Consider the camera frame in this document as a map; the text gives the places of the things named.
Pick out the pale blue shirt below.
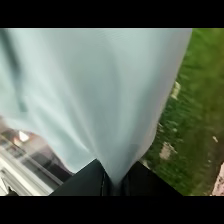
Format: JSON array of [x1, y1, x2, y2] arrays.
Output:
[[0, 28, 193, 188]]

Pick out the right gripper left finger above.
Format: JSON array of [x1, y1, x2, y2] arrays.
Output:
[[49, 158, 113, 197]]

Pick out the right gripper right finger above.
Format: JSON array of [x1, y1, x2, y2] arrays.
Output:
[[121, 161, 183, 197]]

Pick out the silver frame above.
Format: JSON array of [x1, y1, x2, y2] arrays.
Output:
[[0, 146, 64, 197]]

